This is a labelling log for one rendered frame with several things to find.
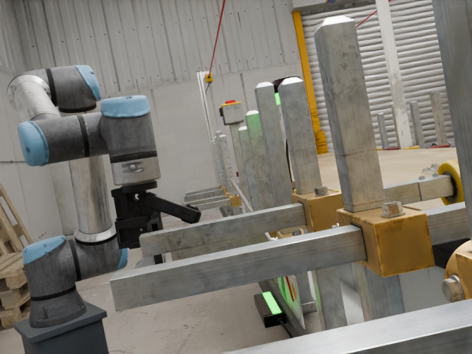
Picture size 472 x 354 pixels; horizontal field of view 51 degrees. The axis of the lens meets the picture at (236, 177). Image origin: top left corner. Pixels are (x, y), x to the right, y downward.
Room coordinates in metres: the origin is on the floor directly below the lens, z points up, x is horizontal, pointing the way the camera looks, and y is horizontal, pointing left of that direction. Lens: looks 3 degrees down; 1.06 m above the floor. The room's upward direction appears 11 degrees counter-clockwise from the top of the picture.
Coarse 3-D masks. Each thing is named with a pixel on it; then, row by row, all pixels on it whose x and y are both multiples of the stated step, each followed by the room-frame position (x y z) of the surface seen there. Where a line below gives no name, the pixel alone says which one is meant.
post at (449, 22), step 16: (432, 0) 0.29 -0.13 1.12; (448, 0) 0.27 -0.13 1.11; (464, 0) 0.26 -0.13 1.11; (448, 16) 0.28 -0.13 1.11; (464, 16) 0.26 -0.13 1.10; (448, 32) 0.28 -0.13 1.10; (464, 32) 0.26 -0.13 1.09; (448, 48) 0.28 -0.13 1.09; (464, 48) 0.26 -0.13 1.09; (448, 64) 0.28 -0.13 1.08; (464, 64) 0.27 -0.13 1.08; (448, 80) 0.29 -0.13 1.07; (464, 80) 0.27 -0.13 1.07; (448, 96) 0.29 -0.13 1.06; (464, 96) 0.27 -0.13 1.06; (464, 112) 0.27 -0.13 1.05; (464, 128) 0.28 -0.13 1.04; (464, 144) 0.28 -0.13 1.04; (464, 160) 0.28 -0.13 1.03; (464, 176) 0.29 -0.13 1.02; (464, 192) 0.29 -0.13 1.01
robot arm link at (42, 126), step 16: (16, 80) 1.41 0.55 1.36; (32, 80) 1.42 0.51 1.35; (16, 96) 1.33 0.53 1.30; (32, 96) 1.22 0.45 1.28; (48, 96) 1.45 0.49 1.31; (32, 112) 1.09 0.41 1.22; (48, 112) 1.06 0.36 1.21; (32, 128) 0.97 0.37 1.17; (48, 128) 0.98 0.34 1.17; (64, 128) 0.99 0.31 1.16; (80, 128) 1.00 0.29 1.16; (32, 144) 0.96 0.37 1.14; (48, 144) 0.97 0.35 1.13; (64, 144) 0.98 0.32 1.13; (80, 144) 1.00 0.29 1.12; (32, 160) 0.97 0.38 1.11; (48, 160) 0.99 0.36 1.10; (64, 160) 1.01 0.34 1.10
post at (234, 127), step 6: (234, 126) 1.76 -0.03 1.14; (234, 132) 1.76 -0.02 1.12; (234, 138) 1.76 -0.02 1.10; (234, 144) 1.76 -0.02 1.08; (234, 150) 1.79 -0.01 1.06; (240, 150) 1.76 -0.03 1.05; (240, 156) 1.76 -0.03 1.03; (240, 162) 1.76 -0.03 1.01; (240, 168) 1.76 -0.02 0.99; (240, 174) 1.76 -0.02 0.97; (240, 180) 1.76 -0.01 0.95; (246, 180) 1.76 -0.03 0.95; (246, 186) 1.76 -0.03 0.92; (246, 192) 1.76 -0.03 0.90; (246, 198) 1.76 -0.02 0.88; (246, 210) 1.76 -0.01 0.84
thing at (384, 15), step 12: (384, 0) 2.65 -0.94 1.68; (384, 12) 2.65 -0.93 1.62; (384, 24) 2.65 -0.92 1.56; (384, 36) 2.66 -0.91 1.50; (384, 48) 2.68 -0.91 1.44; (396, 60) 2.65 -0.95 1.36; (396, 72) 2.65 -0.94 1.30; (396, 84) 2.65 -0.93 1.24; (396, 96) 2.65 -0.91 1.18; (396, 108) 2.66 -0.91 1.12; (396, 120) 2.69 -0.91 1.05; (408, 132) 2.65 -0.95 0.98; (408, 144) 2.65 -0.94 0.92
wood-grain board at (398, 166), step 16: (320, 160) 3.01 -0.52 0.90; (384, 160) 2.06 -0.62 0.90; (400, 160) 1.90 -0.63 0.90; (416, 160) 1.78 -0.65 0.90; (432, 160) 1.66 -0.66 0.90; (448, 160) 1.56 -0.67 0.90; (336, 176) 1.73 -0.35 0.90; (384, 176) 1.44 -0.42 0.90; (400, 176) 1.36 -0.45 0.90; (416, 176) 1.30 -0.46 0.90; (416, 208) 0.85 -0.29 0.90
